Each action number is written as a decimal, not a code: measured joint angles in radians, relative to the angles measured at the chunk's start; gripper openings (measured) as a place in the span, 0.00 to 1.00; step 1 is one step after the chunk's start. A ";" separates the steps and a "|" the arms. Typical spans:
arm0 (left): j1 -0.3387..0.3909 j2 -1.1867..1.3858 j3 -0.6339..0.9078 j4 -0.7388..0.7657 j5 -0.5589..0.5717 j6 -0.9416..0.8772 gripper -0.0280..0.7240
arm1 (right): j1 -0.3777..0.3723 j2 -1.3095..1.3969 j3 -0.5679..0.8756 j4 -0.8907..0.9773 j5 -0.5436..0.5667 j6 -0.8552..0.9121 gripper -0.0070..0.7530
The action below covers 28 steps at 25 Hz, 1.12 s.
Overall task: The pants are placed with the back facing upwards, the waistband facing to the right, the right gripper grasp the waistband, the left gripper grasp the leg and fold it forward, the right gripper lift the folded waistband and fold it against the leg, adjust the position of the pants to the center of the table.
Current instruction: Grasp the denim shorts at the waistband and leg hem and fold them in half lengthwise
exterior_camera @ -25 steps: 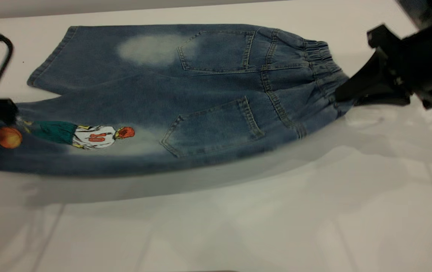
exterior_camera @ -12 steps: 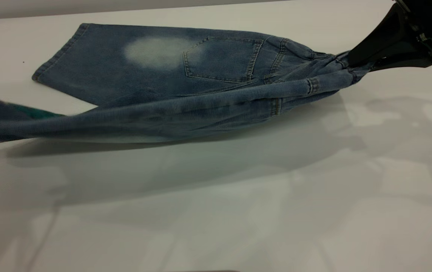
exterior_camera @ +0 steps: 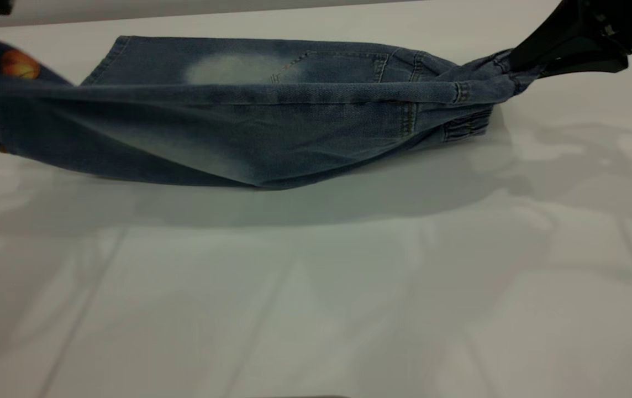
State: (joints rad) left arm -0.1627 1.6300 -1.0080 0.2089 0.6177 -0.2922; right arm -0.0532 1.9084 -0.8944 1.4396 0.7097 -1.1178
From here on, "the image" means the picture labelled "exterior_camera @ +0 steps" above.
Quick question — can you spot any blue denim jeans basketball print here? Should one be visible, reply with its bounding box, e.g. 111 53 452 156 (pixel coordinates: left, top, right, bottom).
0 34 543 191

